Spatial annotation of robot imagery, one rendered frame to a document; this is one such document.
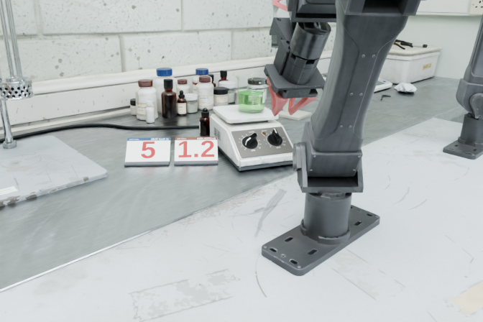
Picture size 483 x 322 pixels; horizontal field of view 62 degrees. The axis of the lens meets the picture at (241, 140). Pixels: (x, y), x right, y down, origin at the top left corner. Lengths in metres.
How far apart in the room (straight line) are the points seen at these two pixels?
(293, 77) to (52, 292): 0.48
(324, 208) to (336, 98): 0.16
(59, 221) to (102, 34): 0.71
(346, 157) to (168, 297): 0.27
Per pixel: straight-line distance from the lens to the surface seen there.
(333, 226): 0.57
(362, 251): 0.59
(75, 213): 0.70
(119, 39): 1.29
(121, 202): 0.71
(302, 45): 0.68
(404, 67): 1.85
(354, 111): 0.49
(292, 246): 0.56
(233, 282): 0.51
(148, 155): 0.86
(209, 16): 1.47
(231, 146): 0.82
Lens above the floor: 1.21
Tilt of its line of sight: 19 degrees down
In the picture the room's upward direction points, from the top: 1 degrees clockwise
